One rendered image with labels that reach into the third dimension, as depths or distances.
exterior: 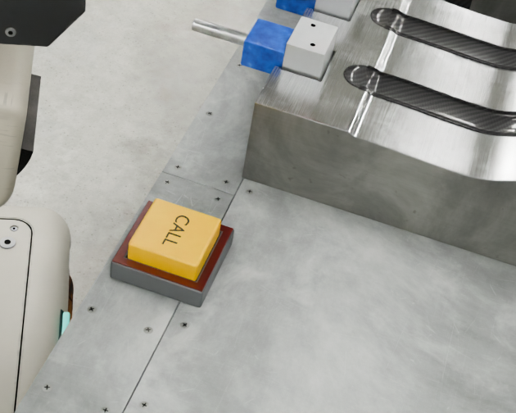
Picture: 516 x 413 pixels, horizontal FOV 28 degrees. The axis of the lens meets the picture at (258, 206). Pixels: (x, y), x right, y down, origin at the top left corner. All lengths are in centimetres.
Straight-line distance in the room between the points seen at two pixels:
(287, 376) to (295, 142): 22
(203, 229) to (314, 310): 11
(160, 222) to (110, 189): 124
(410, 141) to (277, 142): 12
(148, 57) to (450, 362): 169
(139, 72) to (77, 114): 21
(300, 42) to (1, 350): 72
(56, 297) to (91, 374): 76
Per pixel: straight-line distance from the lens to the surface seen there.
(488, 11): 121
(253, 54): 95
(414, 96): 96
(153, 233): 84
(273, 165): 93
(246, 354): 82
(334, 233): 92
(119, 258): 84
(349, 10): 102
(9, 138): 104
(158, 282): 83
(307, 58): 93
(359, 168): 91
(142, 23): 255
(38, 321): 150
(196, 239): 84
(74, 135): 221
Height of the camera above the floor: 144
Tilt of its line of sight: 43 degrees down
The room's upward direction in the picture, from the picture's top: 11 degrees clockwise
